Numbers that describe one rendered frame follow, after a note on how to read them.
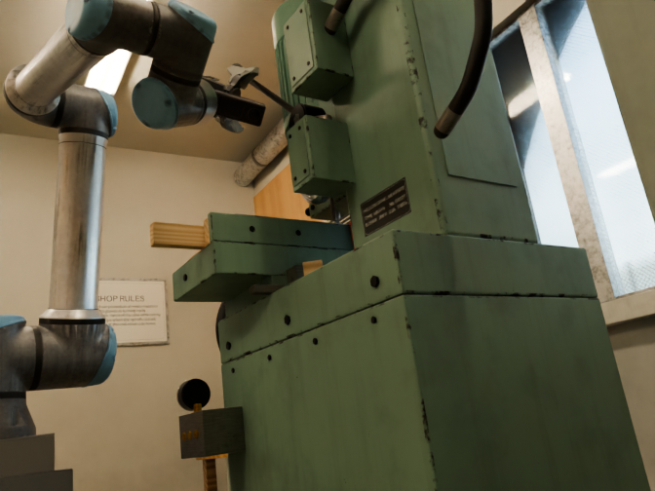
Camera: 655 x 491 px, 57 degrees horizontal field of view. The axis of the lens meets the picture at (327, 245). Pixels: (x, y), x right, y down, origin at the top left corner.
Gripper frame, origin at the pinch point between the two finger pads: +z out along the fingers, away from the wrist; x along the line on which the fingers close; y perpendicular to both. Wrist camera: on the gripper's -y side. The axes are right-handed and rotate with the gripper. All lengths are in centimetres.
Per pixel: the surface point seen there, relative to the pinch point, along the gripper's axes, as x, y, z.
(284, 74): -8.3, -5.9, -0.4
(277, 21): -18.0, 2.0, 6.2
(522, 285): 3, -68, -38
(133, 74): 48, 160, 181
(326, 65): -15.8, -23.4, -26.0
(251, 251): 18.7, -23.2, -34.3
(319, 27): -21.2, -18.9, -22.6
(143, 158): 119, 183, 245
